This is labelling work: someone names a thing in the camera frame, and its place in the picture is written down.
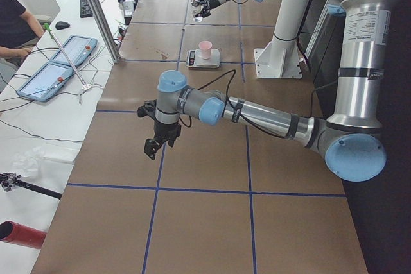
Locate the red cylinder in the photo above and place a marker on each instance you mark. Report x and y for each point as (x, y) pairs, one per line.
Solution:
(22, 235)

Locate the black computer mouse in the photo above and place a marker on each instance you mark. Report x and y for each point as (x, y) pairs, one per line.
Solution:
(60, 25)

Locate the lower blue teach pendant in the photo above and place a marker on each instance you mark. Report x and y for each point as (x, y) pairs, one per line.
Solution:
(46, 82)

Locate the glass sauce dispenser bottle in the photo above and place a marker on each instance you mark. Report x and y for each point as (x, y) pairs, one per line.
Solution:
(197, 11)

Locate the aluminium frame post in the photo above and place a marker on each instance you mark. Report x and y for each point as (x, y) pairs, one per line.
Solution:
(104, 29)

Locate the digital kitchen scale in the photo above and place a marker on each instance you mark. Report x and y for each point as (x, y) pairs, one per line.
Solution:
(195, 61)

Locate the person in black shirt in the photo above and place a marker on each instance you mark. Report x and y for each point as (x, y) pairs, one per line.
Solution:
(20, 30)

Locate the black keyboard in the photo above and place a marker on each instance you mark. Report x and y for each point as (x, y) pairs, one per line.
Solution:
(85, 9)

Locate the blue teach pendant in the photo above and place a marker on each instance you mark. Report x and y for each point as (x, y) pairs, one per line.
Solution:
(79, 48)
(46, 82)

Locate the crumpled white paper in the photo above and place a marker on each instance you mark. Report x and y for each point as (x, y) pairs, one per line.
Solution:
(28, 163)

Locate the pink plastic cup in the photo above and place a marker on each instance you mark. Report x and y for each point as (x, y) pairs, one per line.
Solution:
(205, 48)

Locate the upper blue teach pendant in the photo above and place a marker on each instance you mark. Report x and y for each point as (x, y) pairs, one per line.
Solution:
(79, 48)

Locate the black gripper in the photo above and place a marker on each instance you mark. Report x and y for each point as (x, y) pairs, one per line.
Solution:
(165, 129)
(209, 2)

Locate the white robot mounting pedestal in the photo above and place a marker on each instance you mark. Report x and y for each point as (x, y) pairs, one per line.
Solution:
(280, 59)

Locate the black camera tripod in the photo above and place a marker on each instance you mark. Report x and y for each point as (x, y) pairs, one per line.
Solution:
(11, 180)

